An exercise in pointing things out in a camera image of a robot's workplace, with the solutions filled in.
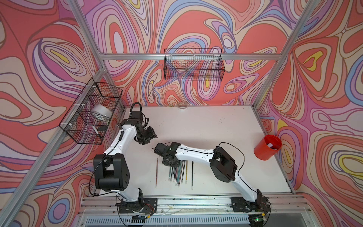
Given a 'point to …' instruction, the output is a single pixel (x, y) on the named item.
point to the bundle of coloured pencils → (176, 174)
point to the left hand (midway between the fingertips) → (155, 138)
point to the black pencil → (192, 175)
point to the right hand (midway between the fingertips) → (169, 167)
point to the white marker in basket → (96, 131)
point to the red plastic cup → (265, 149)
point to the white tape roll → (102, 110)
